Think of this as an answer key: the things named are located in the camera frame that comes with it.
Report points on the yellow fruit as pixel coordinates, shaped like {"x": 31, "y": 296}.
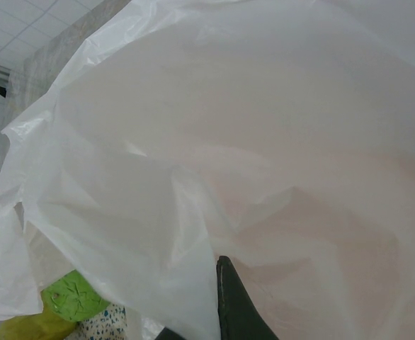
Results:
{"x": 34, "y": 327}

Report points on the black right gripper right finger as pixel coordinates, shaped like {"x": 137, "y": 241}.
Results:
{"x": 236, "y": 311}

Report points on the speckled round plate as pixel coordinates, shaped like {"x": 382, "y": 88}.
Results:
{"x": 101, "y": 326}

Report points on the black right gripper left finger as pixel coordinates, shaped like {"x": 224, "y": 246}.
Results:
{"x": 170, "y": 335}

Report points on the green round fruit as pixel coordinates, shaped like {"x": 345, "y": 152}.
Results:
{"x": 73, "y": 297}

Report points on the white plastic bag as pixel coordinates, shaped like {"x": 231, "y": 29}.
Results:
{"x": 228, "y": 141}

